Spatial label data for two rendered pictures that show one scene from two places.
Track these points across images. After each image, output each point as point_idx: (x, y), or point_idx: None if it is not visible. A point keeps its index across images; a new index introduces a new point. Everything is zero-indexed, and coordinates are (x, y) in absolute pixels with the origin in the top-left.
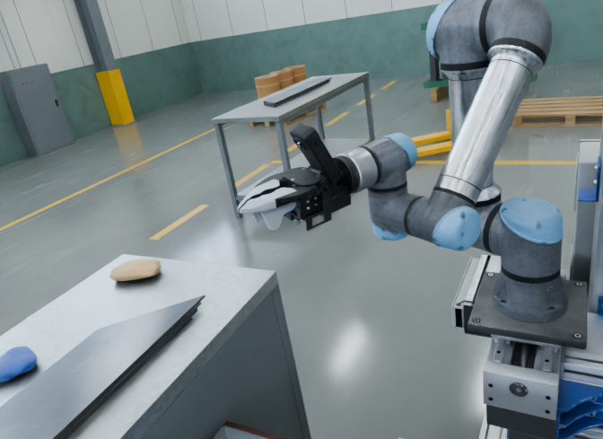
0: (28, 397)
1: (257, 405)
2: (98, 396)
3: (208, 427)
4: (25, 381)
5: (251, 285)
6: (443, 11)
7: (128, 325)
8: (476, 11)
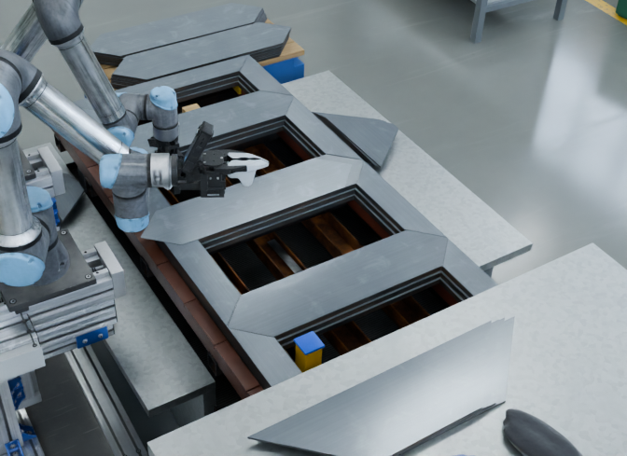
0: (448, 407)
1: None
2: (388, 369)
3: None
4: (455, 451)
5: (188, 437)
6: (6, 89)
7: (341, 444)
8: (13, 72)
